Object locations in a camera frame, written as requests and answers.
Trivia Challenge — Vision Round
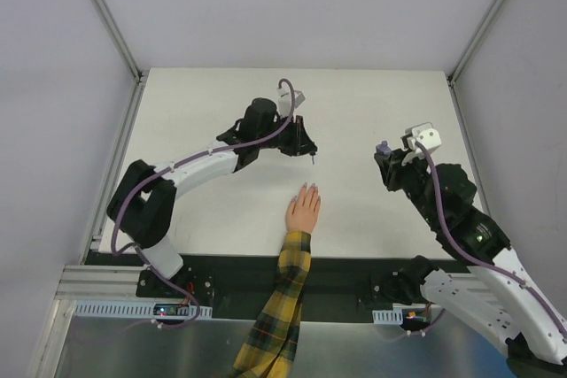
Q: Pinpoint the purple nail polish bottle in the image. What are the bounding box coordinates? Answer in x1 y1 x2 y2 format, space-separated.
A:
376 141 392 157

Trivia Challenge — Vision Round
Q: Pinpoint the yellow plaid sleeve forearm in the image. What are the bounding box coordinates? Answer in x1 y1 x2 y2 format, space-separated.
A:
230 232 312 377

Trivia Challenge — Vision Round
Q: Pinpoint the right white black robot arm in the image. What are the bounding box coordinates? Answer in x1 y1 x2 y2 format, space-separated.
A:
374 143 566 377

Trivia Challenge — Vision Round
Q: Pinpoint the mannequin hand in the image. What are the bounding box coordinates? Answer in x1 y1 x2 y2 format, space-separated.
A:
285 183 321 234

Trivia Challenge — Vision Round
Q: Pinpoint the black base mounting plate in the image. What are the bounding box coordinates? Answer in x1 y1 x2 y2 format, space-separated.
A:
86 250 470 321

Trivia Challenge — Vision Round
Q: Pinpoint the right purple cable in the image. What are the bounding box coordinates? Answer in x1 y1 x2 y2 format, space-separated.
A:
414 141 567 339

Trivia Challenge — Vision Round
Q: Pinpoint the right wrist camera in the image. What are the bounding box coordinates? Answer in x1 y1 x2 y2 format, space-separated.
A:
401 122 442 153

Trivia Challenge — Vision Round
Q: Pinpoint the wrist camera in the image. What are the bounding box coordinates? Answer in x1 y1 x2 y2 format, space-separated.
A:
401 122 442 153
277 88 306 117

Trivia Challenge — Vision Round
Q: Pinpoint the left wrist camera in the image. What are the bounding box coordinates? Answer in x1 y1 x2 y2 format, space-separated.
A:
277 88 306 117

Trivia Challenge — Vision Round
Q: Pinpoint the right white cable duct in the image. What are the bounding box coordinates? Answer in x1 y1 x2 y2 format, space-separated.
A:
372 308 404 326

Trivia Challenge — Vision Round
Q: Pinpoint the white cable duct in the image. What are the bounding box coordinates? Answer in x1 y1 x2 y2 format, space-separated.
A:
74 300 213 320
372 308 404 326

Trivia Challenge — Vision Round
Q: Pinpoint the left aluminium frame post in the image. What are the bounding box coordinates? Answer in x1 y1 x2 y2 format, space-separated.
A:
90 0 144 82

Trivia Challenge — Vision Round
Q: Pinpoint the aluminium frame post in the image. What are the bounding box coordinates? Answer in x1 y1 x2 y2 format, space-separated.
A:
447 0 509 88
90 0 144 82

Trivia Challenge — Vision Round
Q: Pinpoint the right aluminium frame post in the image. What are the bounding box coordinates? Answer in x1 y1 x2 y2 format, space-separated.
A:
447 0 509 88

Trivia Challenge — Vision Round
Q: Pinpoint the left white cable duct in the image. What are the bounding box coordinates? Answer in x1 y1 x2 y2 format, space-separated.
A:
74 300 213 320

